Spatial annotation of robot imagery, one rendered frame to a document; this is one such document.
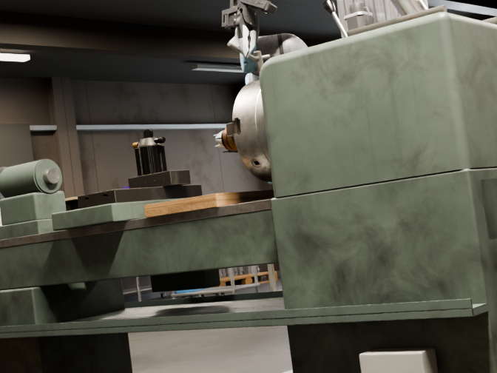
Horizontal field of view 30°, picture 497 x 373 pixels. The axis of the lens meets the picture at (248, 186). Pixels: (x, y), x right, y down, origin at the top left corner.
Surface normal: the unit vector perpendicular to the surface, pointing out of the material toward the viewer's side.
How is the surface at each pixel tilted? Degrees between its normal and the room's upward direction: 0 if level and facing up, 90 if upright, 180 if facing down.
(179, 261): 90
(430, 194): 90
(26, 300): 90
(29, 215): 90
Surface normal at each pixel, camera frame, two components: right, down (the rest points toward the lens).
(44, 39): 0.71, -0.12
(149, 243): -0.61, 0.04
